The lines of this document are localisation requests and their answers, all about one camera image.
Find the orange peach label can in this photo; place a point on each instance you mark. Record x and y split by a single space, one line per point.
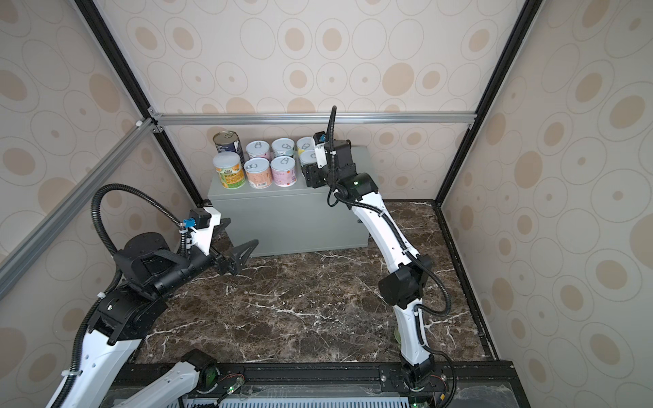
258 173

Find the green orange plastic-lid can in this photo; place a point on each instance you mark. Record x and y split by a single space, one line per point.
228 166

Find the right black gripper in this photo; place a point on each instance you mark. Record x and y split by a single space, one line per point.
312 175

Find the black corner post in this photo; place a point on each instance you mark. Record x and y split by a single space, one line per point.
90 13
517 36

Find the pink white small can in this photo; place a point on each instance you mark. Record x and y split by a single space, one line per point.
259 149

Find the teal bear label can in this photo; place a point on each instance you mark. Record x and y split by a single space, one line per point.
307 158

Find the left side aluminium rail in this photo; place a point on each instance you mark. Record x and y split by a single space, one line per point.
32 247

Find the grey metal cabinet box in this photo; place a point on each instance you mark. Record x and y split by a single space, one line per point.
287 220

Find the light blue label can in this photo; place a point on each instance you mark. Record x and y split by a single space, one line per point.
283 147

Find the right black corner post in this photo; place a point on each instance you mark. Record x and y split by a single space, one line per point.
517 36

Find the left black corner post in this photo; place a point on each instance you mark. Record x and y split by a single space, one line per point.
90 13

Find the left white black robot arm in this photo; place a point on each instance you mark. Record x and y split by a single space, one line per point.
121 320

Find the yellow label can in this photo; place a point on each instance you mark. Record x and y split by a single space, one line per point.
305 144

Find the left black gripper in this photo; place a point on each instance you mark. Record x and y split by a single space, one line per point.
227 262

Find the back horizontal aluminium rail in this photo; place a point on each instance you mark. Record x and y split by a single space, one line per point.
317 118

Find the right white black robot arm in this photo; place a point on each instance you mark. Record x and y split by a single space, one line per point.
403 287

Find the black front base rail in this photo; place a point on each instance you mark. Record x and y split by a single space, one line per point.
460 384

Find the dark blue tin can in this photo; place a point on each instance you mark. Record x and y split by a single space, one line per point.
227 140

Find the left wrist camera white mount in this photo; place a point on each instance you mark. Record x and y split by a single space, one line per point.
201 224

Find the pink label can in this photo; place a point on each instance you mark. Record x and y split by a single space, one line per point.
283 169

